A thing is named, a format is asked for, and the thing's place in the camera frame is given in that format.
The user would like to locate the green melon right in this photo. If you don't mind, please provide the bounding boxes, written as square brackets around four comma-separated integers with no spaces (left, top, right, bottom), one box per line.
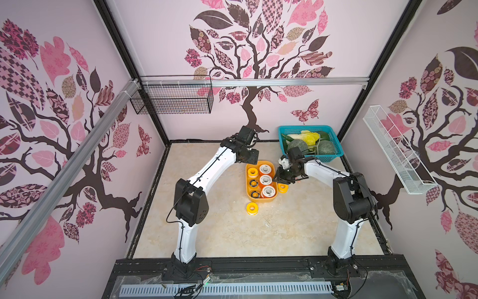
[317,140,337,155]

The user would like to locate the white slotted cable duct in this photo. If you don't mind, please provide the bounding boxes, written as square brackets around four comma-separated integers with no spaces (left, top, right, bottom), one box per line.
[118,282,334,299]

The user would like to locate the green melon left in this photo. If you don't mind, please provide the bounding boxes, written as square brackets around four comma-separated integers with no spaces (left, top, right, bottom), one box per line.
[288,140,309,153]

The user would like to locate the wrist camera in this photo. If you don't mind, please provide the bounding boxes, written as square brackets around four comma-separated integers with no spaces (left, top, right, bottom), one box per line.
[237,126,258,148]
[279,147,304,169]

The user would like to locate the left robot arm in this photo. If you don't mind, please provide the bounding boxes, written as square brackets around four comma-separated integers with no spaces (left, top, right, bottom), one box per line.
[171,133,259,277]

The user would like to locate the green melon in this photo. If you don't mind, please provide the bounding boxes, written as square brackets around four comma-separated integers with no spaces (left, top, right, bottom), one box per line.
[288,140,309,153]
[317,140,337,155]

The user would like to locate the yellow plastic storage box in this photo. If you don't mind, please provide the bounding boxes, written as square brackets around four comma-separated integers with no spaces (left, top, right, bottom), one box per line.
[245,160,278,203]

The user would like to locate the teal plastic basket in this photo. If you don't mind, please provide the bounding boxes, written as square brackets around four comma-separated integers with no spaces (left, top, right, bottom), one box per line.
[278,125,344,163]

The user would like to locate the yellow black tape roll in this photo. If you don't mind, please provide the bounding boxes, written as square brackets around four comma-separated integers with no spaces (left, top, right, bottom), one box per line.
[250,191,261,198]
[249,179,258,188]

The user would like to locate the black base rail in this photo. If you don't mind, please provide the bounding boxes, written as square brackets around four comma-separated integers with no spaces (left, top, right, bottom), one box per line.
[103,254,424,299]

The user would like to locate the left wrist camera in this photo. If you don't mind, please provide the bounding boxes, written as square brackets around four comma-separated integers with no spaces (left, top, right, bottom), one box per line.
[237,126,258,148]

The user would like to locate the black wire wall basket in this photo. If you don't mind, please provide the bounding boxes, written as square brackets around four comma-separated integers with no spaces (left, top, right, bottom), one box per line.
[130,75,214,115]

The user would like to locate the orange tape roll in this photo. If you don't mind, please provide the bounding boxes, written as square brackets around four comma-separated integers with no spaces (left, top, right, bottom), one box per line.
[261,185,276,199]
[259,174,273,188]
[259,163,272,176]

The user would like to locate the white wire wall shelf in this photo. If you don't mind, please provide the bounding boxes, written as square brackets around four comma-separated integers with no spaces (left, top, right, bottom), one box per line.
[363,105,438,195]

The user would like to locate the yellow tape roll bottom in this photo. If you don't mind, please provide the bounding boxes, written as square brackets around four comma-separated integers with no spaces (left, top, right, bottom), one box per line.
[247,167,260,179]

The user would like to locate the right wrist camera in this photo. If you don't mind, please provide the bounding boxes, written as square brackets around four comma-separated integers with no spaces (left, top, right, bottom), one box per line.
[279,147,304,169]

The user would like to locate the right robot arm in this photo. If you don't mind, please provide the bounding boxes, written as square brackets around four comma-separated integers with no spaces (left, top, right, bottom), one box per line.
[274,155,377,276]

